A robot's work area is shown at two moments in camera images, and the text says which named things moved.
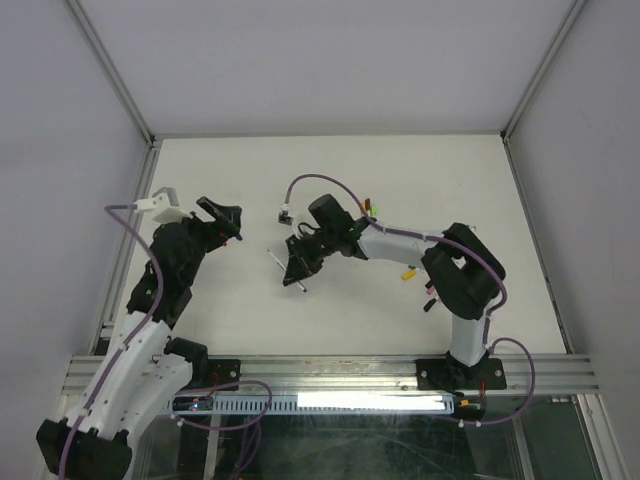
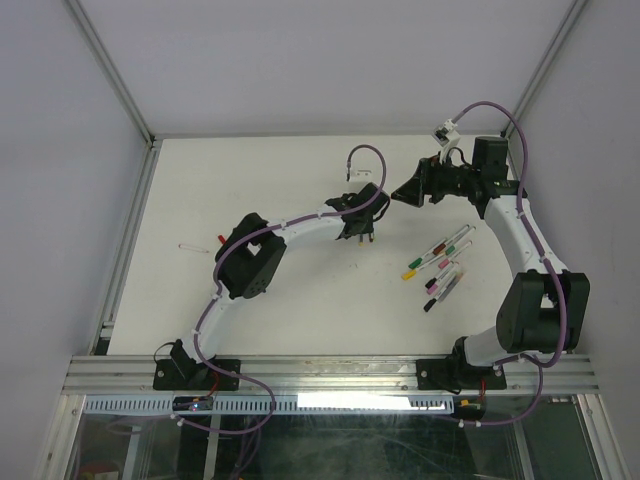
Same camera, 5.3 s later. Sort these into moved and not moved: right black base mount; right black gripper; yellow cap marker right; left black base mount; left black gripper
Moved: right black gripper; left black gripper
Not moved: left black base mount; yellow cap marker right; right black base mount
